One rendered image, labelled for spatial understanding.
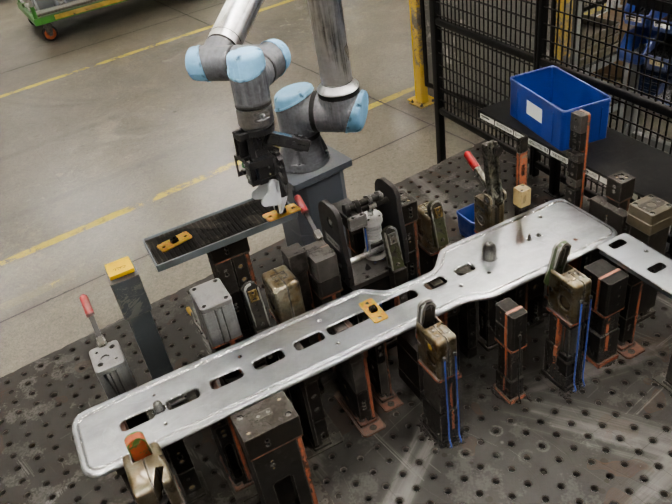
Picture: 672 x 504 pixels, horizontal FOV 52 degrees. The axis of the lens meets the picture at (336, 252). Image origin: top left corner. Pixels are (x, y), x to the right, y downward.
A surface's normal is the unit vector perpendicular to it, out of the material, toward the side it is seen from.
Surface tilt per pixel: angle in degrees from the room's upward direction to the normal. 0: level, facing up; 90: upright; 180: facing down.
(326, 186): 90
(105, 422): 0
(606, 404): 0
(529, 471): 0
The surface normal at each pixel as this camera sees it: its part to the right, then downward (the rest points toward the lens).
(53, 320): -0.13, -0.80
